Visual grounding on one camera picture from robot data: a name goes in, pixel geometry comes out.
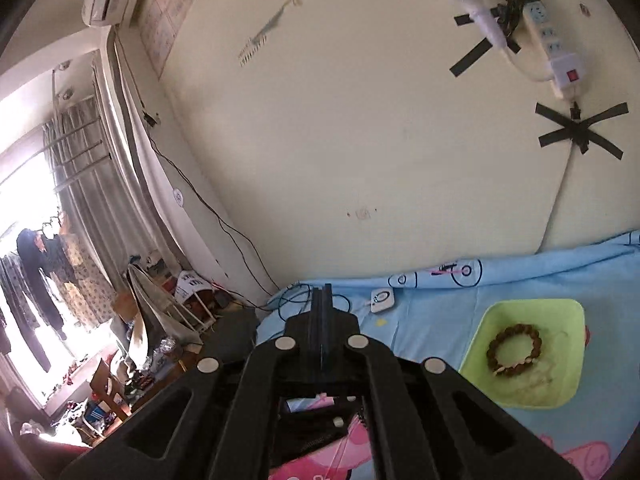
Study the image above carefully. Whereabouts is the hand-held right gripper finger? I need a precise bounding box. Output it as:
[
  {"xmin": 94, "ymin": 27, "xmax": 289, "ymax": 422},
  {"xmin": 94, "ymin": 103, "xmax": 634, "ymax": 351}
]
[
  {"xmin": 322, "ymin": 284, "xmax": 583, "ymax": 480},
  {"xmin": 59, "ymin": 284, "xmax": 323, "ymax": 480}
]

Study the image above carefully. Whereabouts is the brown bead bracelet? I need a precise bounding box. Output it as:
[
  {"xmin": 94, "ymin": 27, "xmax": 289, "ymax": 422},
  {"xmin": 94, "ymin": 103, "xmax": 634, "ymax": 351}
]
[{"xmin": 486, "ymin": 325, "xmax": 543, "ymax": 378}]

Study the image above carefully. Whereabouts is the green plastic basket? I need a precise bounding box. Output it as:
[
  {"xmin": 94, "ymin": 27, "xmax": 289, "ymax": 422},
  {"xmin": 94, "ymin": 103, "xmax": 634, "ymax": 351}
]
[{"xmin": 458, "ymin": 299, "xmax": 586, "ymax": 409}]

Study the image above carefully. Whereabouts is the small white device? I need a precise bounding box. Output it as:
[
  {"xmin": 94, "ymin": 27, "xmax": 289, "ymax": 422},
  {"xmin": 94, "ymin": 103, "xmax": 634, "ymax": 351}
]
[{"xmin": 370, "ymin": 287, "xmax": 397, "ymax": 315}]

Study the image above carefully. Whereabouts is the wooden stool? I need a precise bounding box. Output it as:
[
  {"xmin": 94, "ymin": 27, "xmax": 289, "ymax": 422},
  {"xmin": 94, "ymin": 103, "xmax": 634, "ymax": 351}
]
[{"xmin": 90, "ymin": 357, "xmax": 132, "ymax": 423}]

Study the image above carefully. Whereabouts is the patterned hanging garment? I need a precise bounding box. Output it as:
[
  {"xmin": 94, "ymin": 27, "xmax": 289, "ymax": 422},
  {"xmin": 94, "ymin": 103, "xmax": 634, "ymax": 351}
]
[{"xmin": 50, "ymin": 232, "xmax": 118, "ymax": 328}]

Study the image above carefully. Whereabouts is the grey curtain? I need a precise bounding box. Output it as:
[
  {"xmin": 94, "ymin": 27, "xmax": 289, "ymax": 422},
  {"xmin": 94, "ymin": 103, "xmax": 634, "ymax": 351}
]
[{"xmin": 42, "ymin": 50, "xmax": 181, "ymax": 331}]

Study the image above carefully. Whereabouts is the dark hanging garment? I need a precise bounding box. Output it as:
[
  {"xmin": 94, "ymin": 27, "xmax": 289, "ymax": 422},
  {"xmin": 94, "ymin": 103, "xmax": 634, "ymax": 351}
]
[{"xmin": 16, "ymin": 229, "xmax": 68, "ymax": 341}]

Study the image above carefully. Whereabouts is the white power strip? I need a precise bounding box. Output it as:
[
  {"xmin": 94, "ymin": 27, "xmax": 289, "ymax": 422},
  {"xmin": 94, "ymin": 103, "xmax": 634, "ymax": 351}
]
[{"xmin": 520, "ymin": 1, "xmax": 587, "ymax": 101}]

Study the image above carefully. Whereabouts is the black cable coil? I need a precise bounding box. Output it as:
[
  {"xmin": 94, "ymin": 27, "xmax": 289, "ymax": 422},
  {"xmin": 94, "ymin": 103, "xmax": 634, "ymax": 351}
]
[{"xmin": 277, "ymin": 282, "xmax": 352, "ymax": 322}]

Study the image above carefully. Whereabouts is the white wire rack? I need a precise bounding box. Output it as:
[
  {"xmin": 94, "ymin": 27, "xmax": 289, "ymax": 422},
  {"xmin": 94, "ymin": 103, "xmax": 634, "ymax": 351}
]
[{"xmin": 127, "ymin": 265, "xmax": 221, "ymax": 346}]

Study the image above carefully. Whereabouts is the black wall cable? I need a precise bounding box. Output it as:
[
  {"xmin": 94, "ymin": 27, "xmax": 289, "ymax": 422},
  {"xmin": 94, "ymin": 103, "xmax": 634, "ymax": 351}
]
[{"xmin": 114, "ymin": 35, "xmax": 281, "ymax": 311}]

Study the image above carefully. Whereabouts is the white power cable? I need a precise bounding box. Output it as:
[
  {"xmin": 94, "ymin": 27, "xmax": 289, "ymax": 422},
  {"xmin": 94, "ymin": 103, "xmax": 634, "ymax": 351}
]
[{"xmin": 537, "ymin": 105, "xmax": 577, "ymax": 253}]

